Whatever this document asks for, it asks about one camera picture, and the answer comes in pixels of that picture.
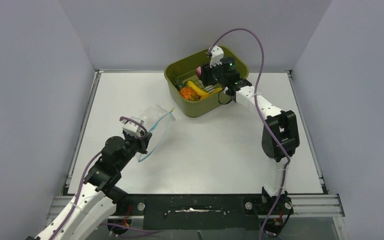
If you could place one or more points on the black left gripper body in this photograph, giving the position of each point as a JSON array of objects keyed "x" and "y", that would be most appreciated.
[{"x": 135, "y": 144}]

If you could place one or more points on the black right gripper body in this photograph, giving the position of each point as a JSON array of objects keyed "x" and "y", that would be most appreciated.
[{"x": 212, "y": 76}]

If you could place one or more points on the purple red onion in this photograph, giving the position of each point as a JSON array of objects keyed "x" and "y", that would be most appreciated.
[{"x": 198, "y": 71}]

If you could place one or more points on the olive green plastic basket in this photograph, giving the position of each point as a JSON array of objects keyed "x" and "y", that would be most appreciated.
[{"x": 184, "y": 69}]

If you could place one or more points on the orange toy pineapple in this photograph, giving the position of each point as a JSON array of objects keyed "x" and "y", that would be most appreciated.
[{"x": 185, "y": 91}]

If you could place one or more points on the clear zip top bag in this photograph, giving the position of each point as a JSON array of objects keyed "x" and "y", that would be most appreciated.
[{"x": 157, "y": 120}]

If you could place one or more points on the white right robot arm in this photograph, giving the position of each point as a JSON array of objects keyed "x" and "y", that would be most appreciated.
[{"x": 280, "y": 135}]

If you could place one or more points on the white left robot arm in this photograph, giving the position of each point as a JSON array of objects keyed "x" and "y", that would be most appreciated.
[{"x": 97, "y": 195}]

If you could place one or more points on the yellow toy banana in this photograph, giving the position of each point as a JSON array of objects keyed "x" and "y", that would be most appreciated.
[{"x": 199, "y": 91}]

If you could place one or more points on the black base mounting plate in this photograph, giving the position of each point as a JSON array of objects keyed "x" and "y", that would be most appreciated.
[{"x": 204, "y": 211}]

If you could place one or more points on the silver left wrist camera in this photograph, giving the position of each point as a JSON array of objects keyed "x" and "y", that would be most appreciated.
[{"x": 133, "y": 126}]

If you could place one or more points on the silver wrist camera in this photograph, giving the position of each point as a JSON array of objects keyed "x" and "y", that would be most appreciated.
[
  {"x": 215, "y": 53},
  {"x": 133, "y": 126}
]

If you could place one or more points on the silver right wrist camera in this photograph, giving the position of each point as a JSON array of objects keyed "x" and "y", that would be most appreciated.
[{"x": 215, "y": 53}]

